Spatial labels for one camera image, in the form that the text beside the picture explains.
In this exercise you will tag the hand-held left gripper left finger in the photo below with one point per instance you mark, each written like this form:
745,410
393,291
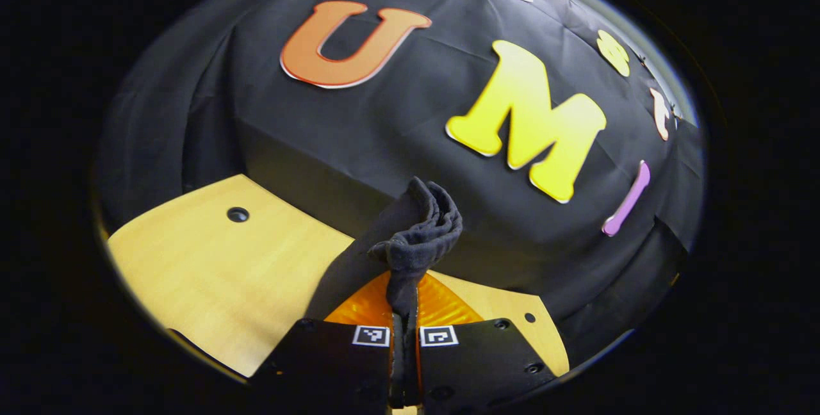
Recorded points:
327,364

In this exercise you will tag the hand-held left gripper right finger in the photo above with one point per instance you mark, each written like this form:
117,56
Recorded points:
480,364

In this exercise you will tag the black jeans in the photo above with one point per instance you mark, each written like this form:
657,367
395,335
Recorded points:
416,242

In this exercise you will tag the black backdrop cloth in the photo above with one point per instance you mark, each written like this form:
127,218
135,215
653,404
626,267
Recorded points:
384,133

